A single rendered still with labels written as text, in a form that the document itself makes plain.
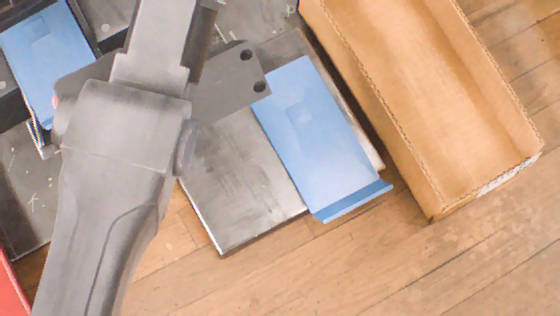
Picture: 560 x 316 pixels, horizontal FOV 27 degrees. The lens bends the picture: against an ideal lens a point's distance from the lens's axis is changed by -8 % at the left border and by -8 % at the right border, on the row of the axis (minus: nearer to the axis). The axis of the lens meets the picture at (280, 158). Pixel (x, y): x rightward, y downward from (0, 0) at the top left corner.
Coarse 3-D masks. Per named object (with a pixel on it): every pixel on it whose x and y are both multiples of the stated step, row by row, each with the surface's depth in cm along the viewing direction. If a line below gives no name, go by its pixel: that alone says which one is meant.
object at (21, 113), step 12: (120, 36) 109; (108, 48) 110; (12, 96) 107; (0, 108) 107; (12, 108) 109; (24, 108) 111; (0, 120) 110; (12, 120) 111; (24, 120) 113; (0, 132) 112
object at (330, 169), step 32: (288, 64) 114; (288, 96) 113; (320, 96) 113; (288, 128) 112; (320, 128) 112; (288, 160) 111; (320, 160) 111; (352, 160) 111; (320, 192) 110; (352, 192) 110
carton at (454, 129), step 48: (336, 0) 118; (384, 0) 119; (432, 0) 116; (336, 48) 113; (384, 48) 117; (432, 48) 117; (480, 48) 111; (384, 96) 115; (432, 96) 116; (480, 96) 116; (384, 144) 114; (432, 144) 114; (480, 144) 114; (528, 144) 111; (432, 192) 107; (480, 192) 111
